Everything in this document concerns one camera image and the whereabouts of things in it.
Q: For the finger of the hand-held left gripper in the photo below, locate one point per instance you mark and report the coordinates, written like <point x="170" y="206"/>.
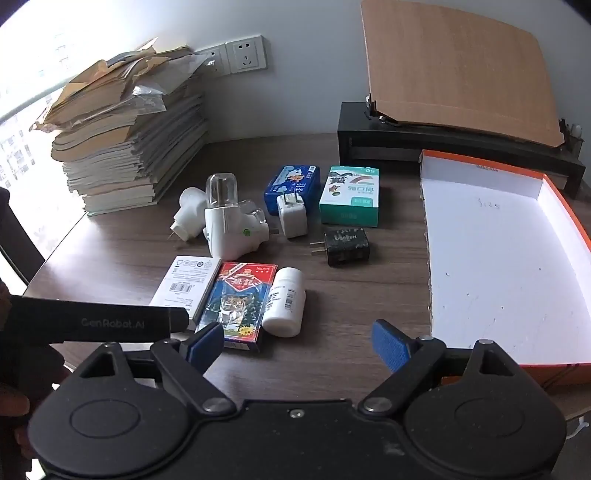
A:
<point x="179" y="321"/>

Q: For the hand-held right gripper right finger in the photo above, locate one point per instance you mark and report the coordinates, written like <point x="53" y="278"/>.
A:
<point x="391" y="345"/>

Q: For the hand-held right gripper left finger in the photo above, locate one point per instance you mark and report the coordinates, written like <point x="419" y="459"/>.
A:
<point x="205" y="345"/>

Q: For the white barcode box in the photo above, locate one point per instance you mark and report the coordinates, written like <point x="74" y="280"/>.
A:
<point x="184" y="286"/>

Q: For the red playing card box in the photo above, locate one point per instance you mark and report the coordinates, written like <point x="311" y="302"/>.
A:
<point x="238" y="304"/>

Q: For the white pill bottle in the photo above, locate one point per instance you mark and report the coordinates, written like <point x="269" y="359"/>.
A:
<point x="286" y="302"/>

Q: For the white heater with green button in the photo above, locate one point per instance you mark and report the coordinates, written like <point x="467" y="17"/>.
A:
<point x="226" y="230"/>

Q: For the black charger plug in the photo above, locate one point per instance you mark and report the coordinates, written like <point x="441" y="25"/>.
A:
<point x="346" y="247"/>

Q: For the white dome plug-in heater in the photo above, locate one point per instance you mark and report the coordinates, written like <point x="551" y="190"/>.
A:
<point x="187" y="212"/>

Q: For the orange cardboard box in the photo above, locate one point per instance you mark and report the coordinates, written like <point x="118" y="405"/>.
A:
<point x="494" y="258"/>

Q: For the teal bandage box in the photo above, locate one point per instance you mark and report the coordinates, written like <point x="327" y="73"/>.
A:
<point x="351" y="198"/>

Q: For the white charger plug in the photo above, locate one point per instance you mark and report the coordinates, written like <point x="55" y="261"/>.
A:
<point x="292" y="217"/>

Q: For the blue tissue pack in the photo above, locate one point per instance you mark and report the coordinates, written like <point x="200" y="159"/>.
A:
<point x="295" y="182"/>

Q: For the person's left hand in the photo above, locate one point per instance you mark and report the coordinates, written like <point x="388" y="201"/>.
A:
<point x="14" y="401"/>

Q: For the black chair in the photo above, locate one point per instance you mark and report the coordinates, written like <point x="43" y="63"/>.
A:
<point x="18" y="249"/>

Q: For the stack of books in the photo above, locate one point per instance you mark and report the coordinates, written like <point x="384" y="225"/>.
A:
<point x="124" y="138"/>

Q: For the black desk riser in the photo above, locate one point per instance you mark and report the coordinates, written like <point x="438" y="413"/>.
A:
<point x="369" y="136"/>

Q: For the bright window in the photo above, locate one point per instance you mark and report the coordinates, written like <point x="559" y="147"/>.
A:
<point x="27" y="69"/>

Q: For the black mesh pen holder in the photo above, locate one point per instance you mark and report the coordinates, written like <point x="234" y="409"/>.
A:
<point x="571" y="136"/>

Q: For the wooden tilted board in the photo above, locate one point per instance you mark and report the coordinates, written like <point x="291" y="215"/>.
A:
<point x="457" y="64"/>

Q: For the white wall socket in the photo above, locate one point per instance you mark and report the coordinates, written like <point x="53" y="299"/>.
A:
<point x="214" y="62"/>
<point x="247" y="54"/>

